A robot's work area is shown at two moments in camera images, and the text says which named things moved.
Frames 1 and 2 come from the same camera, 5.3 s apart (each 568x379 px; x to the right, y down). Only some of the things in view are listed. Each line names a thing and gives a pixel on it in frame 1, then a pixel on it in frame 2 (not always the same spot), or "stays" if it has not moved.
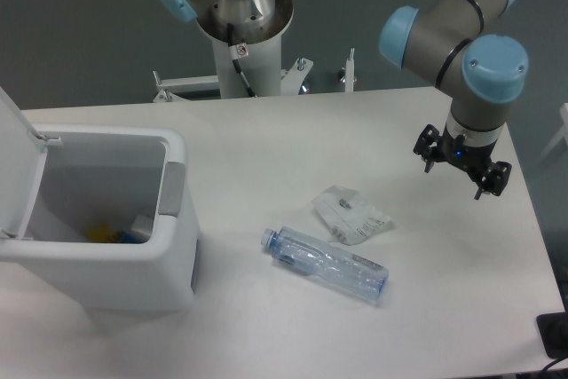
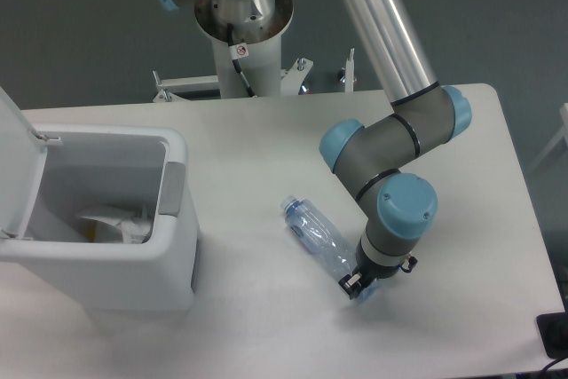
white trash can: [130, 178] stays
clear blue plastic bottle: [345, 272] -> [319, 235]
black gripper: [492, 179] -> [372, 271]
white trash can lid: [22, 161] stays
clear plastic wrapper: [347, 217] -> [134, 228]
